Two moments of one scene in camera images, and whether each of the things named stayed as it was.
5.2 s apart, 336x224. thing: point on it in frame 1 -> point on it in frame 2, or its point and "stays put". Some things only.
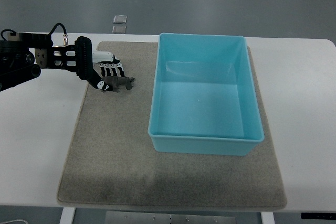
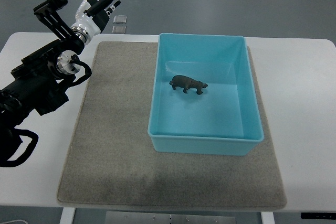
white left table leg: [67, 215] stays put
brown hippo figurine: [116, 82] -> [186, 83]
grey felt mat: [111, 160] stays put
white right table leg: [267, 217] stays put
